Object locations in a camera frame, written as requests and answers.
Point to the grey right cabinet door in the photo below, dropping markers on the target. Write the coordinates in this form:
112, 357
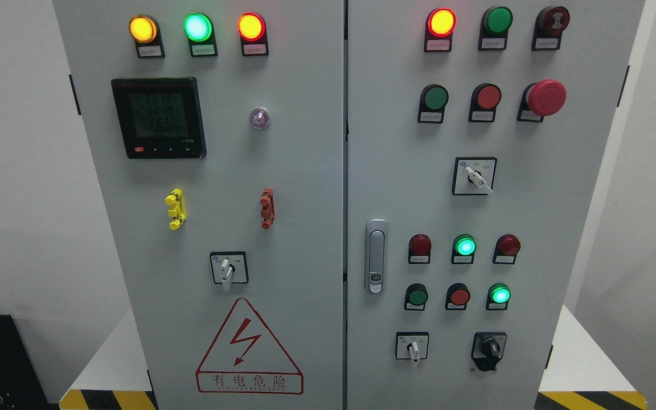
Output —
402, 172

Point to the black digital power meter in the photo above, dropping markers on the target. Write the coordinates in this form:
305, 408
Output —
160, 118

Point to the grey left cabinet door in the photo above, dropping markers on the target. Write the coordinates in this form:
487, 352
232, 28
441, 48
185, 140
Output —
295, 268

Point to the yellow indicator light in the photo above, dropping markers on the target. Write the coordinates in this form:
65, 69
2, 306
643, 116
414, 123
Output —
147, 37

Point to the dark red indicator left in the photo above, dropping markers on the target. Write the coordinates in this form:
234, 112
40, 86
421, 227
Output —
419, 249

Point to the green push button upper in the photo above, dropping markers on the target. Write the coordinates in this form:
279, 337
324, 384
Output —
432, 103

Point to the red indicator light top left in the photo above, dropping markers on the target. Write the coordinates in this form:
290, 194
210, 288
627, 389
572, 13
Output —
253, 36

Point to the white selector switch lower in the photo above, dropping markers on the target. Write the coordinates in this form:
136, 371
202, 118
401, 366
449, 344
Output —
411, 345

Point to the red terminal connector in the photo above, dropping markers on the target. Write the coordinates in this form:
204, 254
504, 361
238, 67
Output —
268, 208

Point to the black rotary knob switch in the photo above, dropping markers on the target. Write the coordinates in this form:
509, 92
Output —
487, 350

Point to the green push button lower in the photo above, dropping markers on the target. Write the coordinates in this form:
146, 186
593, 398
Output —
416, 297

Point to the white selector switch upper right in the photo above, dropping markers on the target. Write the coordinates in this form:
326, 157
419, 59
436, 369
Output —
474, 175

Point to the green indicator light top left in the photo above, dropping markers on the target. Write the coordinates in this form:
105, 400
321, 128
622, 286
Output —
200, 33

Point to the green lit push button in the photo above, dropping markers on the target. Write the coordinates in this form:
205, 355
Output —
498, 297

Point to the white platform with hazard stripes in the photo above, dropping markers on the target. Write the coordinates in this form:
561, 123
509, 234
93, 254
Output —
579, 374

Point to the white rotary light switch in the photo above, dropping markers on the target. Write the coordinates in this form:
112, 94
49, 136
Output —
229, 268

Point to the red push button lower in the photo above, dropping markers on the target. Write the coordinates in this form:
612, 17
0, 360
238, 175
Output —
457, 297

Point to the dark red indicator right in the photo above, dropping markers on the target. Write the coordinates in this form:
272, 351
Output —
506, 249

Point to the green lit indicator middle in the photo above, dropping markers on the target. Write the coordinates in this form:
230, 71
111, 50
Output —
464, 248

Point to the red electrical hazard warning sticker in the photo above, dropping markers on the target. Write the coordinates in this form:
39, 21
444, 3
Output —
246, 357

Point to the white selector switch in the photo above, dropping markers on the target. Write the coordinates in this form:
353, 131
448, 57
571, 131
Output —
411, 345
474, 175

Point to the red lit indicator right door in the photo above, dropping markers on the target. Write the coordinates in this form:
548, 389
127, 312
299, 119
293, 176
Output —
439, 28

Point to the red push button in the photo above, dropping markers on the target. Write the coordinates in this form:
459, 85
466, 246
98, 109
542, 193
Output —
483, 103
457, 297

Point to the yellow terminal connector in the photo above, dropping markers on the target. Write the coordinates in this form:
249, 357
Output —
175, 208

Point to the dark red buzzer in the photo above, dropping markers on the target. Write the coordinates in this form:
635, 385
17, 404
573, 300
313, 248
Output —
549, 26

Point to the green indicator top right door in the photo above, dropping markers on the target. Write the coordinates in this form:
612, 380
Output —
495, 24

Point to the red push button upper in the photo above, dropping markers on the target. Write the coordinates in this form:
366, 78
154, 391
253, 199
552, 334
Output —
483, 103

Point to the dark red indicator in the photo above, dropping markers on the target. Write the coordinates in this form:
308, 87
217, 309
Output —
506, 249
419, 249

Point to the small clear lamp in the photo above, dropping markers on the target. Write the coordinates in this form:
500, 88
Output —
259, 118

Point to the red emergency stop button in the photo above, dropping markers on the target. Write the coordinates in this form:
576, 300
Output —
541, 99

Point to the grey cabinet door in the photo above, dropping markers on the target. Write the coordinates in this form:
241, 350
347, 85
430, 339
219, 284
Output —
402, 172
295, 268

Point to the silver door handle lock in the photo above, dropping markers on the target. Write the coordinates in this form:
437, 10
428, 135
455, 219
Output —
375, 248

